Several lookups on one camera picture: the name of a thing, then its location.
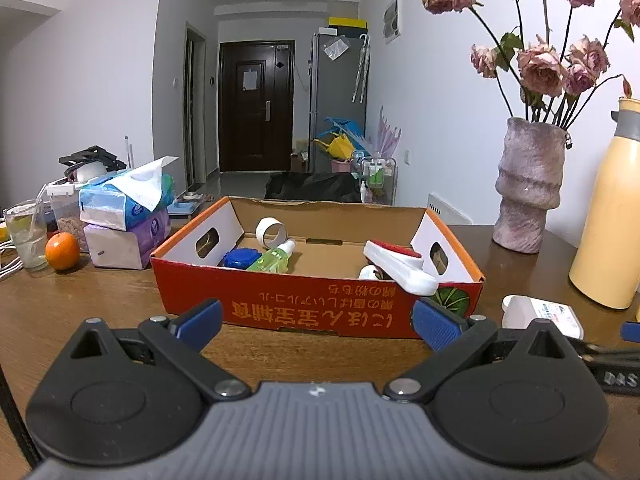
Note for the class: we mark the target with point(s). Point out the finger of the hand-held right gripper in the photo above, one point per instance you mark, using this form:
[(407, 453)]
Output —
[(632, 332), (617, 367)]

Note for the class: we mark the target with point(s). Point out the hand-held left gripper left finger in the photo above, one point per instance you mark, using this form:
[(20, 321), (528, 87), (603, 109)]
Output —
[(200, 322)]

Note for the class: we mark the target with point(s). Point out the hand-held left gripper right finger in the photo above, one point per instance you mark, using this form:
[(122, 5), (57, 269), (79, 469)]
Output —
[(436, 322)]

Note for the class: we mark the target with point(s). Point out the white red lint brush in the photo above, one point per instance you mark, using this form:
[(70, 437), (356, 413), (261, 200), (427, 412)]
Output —
[(400, 271)]

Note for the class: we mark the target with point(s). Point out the blue ridged bottle cap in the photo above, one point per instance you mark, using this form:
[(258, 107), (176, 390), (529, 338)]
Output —
[(240, 258)]

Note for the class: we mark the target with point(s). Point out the white dropper bottle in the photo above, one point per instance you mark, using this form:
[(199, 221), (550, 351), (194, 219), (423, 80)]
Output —
[(369, 273)]

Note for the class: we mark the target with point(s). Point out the white labelled plastic bottle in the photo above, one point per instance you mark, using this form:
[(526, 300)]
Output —
[(540, 317)]

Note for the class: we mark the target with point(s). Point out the green spray bottle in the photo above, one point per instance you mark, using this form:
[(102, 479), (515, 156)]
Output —
[(272, 260)]

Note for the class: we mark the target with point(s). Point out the white tape roll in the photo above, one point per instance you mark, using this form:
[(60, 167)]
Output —
[(260, 230)]

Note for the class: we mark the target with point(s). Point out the red cardboard box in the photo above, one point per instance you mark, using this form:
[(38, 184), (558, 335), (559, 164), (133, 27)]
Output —
[(320, 310)]

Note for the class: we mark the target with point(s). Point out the yellow thermos jug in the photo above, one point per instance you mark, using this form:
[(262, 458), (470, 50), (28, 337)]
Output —
[(610, 235)]

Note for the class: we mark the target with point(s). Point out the purple tissue pack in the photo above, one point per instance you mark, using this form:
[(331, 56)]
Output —
[(125, 246)]

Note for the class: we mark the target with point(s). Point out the blue pet feeder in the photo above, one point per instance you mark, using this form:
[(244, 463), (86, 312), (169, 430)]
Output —
[(185, 206)]

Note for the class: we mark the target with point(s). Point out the blue tissue pack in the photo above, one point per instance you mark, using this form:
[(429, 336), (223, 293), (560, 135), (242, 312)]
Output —
[(105, 205)]

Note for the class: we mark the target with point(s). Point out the orange fruit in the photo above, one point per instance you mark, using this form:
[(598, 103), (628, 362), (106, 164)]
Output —
[(62, 252)]

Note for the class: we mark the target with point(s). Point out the clear plastic food container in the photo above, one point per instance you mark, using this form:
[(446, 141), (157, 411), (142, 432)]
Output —
[(70, 230)]

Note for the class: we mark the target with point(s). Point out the metal trolley cart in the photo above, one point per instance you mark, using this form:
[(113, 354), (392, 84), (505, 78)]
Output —
[(375, 175)]

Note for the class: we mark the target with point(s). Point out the pink textured vase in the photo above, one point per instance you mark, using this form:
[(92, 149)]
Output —
[(530, 185)]

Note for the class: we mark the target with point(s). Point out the black plastic bag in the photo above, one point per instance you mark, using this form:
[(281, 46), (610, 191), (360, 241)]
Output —
[(310, 187)]

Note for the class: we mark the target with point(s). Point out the pink bucket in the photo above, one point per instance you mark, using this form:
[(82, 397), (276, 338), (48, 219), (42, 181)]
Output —
[(341, 166)]

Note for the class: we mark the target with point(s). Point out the drinking glass with straw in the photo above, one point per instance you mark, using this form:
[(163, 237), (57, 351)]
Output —
[(27, 246)]

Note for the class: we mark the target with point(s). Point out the dark brown entrance door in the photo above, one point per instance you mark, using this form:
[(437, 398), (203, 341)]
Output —
[(255, 125)]

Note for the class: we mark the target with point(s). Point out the glass sliding door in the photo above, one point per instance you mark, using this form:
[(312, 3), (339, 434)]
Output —
[(195, 110)]

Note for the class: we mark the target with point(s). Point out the blue folding rack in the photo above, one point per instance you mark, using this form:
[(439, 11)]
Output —
[(350, 127)]

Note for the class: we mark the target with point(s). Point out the paper sheet on door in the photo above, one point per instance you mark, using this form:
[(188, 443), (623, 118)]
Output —
[(250, 80)]

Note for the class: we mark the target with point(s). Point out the grey refrigerator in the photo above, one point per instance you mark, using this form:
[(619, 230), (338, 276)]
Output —
[(335, 95)]

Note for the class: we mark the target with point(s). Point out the white folded umbrella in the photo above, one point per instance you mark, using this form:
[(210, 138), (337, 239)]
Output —
[(361, 70)]

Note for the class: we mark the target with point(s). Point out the dried pink roses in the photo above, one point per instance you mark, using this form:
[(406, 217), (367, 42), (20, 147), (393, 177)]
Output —
[(542, 67)]

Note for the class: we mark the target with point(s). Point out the clear plastic bag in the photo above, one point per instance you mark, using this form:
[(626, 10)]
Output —
[(336, 49)]

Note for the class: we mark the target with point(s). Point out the yellow black box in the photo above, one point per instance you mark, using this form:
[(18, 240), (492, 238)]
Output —
[(347, 23)]

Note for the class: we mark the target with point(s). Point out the white wall heater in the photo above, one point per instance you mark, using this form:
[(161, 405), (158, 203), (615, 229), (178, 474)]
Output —
[(447, 210)]

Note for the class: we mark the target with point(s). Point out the purple wall decal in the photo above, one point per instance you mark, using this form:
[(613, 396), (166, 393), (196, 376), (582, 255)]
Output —
[(388, 132)]

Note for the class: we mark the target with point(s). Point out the black plastic bracket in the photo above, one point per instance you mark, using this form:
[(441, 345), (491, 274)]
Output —
[(92, 156)]

